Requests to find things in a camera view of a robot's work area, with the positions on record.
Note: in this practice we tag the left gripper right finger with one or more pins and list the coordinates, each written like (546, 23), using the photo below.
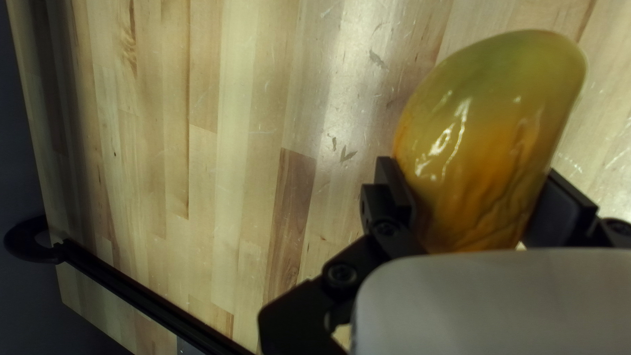
(567, 222)

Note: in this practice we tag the black frame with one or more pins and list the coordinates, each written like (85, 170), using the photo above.
(123, 291)

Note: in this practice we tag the yellow oblong toy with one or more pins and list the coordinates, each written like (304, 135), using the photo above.
(483, 148)

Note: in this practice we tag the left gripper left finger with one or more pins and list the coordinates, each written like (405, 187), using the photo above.
(305, 315)

